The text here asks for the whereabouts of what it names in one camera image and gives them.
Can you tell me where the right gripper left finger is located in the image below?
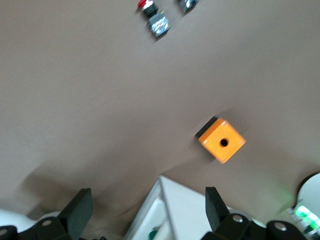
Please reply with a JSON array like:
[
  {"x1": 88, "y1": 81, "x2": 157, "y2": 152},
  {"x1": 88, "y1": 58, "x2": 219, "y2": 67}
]
[{"x1": 0, "y1": 188, "x2": 94, "y2": 240}]

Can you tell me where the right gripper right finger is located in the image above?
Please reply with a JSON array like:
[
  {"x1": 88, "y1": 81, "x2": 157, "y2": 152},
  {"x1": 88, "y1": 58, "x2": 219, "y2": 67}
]
[{"x1": 201, "y1": 186, "x2": 311, "y2": 240}]

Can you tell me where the white plastic drawer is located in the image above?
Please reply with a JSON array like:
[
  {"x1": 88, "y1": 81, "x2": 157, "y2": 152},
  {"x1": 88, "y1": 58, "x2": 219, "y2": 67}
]
[{"x1": 124, "y1": 179, "x2": 176, "y2": 240}]

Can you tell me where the white drawer cabinet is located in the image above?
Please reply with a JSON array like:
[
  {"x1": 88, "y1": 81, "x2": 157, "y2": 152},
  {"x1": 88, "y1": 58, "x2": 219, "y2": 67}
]
[{"x1": 149, "y1": 174, "x2": 267, "y2": 240}]

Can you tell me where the red mushroom push button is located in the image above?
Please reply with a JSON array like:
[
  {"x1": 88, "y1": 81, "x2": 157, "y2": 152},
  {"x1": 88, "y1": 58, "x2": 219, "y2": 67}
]
[{"x1": 136, "y1": 0, "x2": 172, "y2": 39}]

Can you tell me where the yellow mushroom push button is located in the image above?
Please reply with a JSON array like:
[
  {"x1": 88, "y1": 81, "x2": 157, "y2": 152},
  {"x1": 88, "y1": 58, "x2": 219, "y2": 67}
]
[{"x1": 177, "y1": 0, "x2": 201, "y2": 13}]

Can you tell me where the brown table cover sheet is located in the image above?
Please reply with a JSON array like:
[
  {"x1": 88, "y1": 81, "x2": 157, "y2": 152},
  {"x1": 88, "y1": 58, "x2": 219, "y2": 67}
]
[{"x1": 0, "y1": 0, "x2": 320, "y2": 240}]

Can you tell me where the orange button enclosure box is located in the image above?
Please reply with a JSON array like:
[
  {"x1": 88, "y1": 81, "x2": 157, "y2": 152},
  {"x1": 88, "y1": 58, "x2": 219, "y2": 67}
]
[{"x1": 195, "y1": 116, "x2": 247, "y2": 165}]

